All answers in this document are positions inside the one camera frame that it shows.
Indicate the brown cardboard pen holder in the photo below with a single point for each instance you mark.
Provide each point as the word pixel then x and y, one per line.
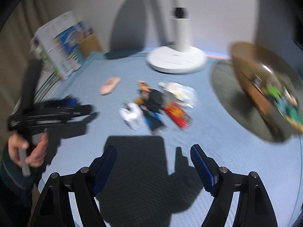
pixel 89 44

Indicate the dark green sleeve forearm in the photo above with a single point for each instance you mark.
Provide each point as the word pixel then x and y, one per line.
pixel 16 192

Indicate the correction tape in blister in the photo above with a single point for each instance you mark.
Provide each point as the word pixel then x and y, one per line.
pixel 174 92

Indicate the stack of books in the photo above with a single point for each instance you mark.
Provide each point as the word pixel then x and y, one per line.
pixel 41 54

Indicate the blue cover book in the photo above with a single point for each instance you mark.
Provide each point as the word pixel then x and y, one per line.
pixel 67 42

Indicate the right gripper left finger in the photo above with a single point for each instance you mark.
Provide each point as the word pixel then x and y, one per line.
pixel 102 167

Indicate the green toy piece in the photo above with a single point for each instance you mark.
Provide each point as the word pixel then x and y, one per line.
pixel 288 109

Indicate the red lighter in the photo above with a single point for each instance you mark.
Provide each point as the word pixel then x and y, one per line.
pixel 177 115

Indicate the brown transparent bowl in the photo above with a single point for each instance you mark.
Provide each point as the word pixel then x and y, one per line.
pixel 272 85

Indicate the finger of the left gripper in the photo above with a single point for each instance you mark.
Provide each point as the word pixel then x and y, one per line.
pixel 66 102
pixel 77 111

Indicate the person left hand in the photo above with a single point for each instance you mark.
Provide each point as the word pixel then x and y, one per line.
pixel 37 156

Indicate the green translucent toy figure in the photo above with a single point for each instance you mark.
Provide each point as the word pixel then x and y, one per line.
pixel 274 92

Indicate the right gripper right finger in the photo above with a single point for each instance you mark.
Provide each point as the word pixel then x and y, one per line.
pixel 205 168

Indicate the white earbud case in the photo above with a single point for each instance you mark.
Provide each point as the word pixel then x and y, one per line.
pixel 133 116

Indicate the black haired figurine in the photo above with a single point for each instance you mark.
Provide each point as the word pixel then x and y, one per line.
pixel 150 99

